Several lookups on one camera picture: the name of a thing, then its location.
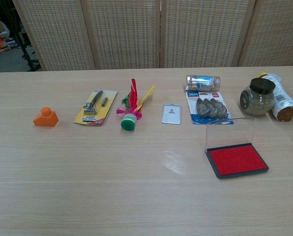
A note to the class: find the white labelled drink bottle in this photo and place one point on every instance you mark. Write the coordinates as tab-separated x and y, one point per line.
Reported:
285	103

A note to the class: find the razor in yellow blister pack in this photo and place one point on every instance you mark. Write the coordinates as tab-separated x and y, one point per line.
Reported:
95	108

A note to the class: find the wooden rattan folding screen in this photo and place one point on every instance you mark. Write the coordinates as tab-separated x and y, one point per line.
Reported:
136	32

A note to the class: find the colourful feather shuttlecock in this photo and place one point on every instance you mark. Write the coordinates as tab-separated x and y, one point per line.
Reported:
128	121

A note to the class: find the black tripod stand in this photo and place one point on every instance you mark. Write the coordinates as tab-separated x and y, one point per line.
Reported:
26	52

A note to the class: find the glass spice jar black lid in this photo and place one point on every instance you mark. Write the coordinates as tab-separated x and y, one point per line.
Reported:
255	100

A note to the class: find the blue correction tape pack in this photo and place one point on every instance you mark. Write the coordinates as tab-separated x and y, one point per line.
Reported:
209	108

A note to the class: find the clear toothpick canister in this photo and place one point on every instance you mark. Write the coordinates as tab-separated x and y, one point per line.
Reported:
203	83

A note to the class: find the orange plastic stamp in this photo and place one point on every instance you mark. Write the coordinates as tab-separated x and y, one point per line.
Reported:
46	119

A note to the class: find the red ink pad clear lid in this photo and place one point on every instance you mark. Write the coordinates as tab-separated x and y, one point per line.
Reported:
237	161

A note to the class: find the white ID card holder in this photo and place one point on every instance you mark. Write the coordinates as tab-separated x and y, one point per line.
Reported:
171	113

